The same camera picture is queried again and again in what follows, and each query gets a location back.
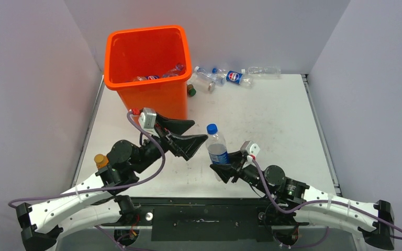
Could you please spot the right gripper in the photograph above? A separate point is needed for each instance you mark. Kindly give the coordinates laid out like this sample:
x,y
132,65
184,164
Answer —
x,y
236,160

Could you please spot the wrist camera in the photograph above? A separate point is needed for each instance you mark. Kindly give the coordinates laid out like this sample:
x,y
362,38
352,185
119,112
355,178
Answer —
x,y
249,150
147,119

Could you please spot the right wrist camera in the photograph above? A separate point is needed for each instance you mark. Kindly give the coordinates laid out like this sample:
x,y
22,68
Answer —
x,y
249,150

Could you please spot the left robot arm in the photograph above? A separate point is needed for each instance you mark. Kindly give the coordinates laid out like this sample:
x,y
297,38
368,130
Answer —
x,y
99,199

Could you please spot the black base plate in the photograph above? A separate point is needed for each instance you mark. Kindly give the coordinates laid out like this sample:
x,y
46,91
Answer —
x,y
204,219

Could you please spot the orange plastic bin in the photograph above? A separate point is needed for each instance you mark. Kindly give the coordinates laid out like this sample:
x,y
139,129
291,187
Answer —
x,y
149,51

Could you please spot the pepsi bottle back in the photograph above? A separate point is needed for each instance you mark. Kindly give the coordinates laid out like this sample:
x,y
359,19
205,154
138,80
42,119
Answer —
x,y
240,79

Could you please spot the blue cap pepsi bottle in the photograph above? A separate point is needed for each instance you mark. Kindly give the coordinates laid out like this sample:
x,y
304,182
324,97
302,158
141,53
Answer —
x,y
216,145

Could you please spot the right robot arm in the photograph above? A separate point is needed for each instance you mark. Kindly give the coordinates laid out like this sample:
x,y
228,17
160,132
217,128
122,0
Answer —
x,y
296,202

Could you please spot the pepsi bottle front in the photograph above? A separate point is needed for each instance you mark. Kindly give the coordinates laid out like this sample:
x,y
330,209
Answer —
x,y
144,78

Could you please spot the clear crushed bottle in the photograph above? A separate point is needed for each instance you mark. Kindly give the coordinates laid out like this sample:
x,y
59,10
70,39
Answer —
x,y
204,81

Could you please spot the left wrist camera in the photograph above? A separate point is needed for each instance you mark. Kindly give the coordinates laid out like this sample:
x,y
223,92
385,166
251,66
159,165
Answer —
x,y
147,119

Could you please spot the small orange juice bottle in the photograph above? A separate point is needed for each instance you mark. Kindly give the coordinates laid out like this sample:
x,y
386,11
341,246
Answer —
x,y
101,160

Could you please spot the green cap brown bottle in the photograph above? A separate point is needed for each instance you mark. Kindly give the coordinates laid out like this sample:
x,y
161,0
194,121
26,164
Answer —
x,y
191,91

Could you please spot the clear empty bottle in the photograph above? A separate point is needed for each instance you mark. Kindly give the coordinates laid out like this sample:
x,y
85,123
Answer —
x,y
269,72

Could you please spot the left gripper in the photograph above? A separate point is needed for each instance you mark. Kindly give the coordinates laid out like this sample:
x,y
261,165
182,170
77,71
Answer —
x,y
185,145

